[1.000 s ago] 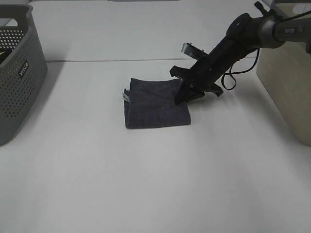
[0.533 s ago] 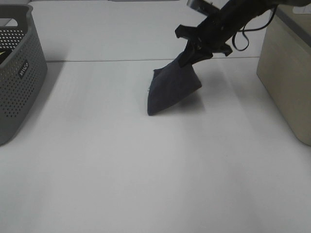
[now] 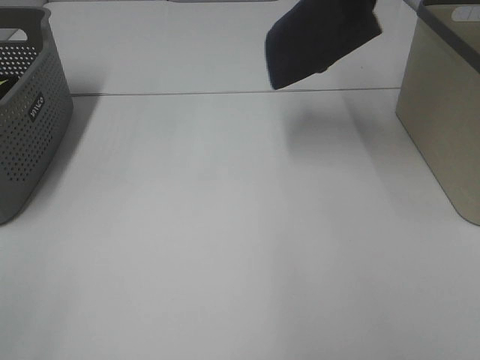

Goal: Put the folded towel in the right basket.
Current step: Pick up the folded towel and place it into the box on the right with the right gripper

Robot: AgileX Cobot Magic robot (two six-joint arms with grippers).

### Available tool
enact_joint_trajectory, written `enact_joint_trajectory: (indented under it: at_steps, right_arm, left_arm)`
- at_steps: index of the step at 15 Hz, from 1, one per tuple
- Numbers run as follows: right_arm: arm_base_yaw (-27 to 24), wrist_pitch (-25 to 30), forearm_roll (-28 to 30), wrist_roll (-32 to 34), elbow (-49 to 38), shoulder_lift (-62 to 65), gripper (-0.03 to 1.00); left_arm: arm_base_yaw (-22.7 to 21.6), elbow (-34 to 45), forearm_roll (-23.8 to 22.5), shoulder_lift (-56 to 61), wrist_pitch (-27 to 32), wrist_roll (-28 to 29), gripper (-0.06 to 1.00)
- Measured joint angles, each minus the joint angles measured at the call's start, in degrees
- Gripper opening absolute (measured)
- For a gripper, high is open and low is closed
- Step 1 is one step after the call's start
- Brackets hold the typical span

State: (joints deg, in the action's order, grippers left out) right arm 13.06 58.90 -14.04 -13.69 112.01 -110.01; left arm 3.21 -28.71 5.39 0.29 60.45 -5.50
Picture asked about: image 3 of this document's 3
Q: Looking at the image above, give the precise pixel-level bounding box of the beige plastic storage basket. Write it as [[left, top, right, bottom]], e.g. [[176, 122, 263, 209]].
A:
[[396, 1, 479, 224]]

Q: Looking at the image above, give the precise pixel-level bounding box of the dark grey towel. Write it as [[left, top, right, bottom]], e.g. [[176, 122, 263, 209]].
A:
[[265, 0, 382, 90]]

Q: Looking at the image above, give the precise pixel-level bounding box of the grey perforated plastic basket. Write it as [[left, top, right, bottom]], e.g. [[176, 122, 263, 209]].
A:
[[1, 7, 74, 224]]

